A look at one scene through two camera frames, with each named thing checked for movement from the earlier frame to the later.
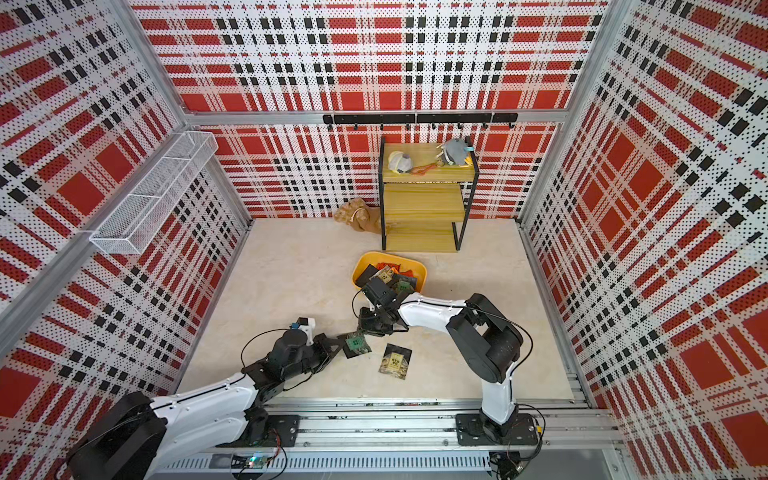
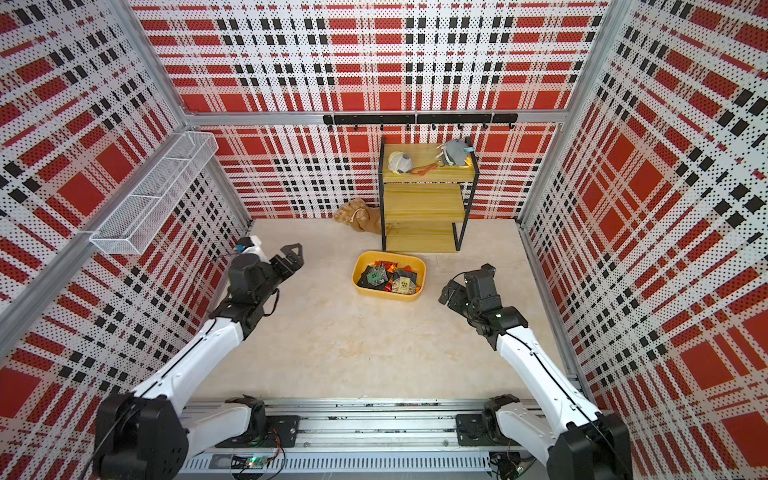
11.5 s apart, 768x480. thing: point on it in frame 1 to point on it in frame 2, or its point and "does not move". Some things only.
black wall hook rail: x=423 y=118 does not move
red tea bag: x=382 y=265 does not move
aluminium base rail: x=409 y=439 does not move
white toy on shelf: x=399 y=162 does not move
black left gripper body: x=315 y=357 to x=273 y=275
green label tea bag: x=355 y=346 to x=377 y=275
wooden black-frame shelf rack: x=422 y=198 does not move
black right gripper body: x=372 y=322 to x=460 y=300
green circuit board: x=256 y=461 does not move
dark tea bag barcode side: x=364 y=276 does not move
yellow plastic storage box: x=405 y=263 does not move
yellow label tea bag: x=395 y=361 to x=404 y=285
